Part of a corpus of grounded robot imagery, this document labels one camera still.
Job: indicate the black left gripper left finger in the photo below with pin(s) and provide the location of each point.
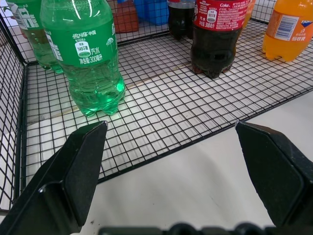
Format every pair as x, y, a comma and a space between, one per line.
73, 176

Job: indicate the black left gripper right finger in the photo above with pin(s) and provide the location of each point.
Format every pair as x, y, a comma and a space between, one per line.
276, 176

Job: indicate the orange Fanta bottle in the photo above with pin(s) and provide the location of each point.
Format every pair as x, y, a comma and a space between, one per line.
249, 11
287, 29

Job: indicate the Coca-Cola bottle red label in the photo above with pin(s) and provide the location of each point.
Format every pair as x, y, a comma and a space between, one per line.
216, 36
179, 18

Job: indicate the green Sprite bottle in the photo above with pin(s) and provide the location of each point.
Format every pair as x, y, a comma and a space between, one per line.
34, 34
85, 56

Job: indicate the blue plastic crate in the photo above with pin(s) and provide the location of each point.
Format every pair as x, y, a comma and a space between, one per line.
151, 11

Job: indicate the reddish brown box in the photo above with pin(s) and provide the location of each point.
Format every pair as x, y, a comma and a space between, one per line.
126, 18

